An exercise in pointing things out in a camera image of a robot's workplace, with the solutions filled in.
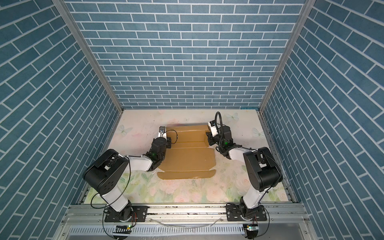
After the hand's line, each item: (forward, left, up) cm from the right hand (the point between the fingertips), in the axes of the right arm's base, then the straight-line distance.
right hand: (207, 130), depth 95 cm
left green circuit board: (-54, +38, -13) cm, 67 cm away
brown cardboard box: (-15, +9, -8) cm, 20 cm away
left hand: (-4, +26, 0) cm, 26 cm away
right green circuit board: (-47, -25, -15) cm, 56 cm away
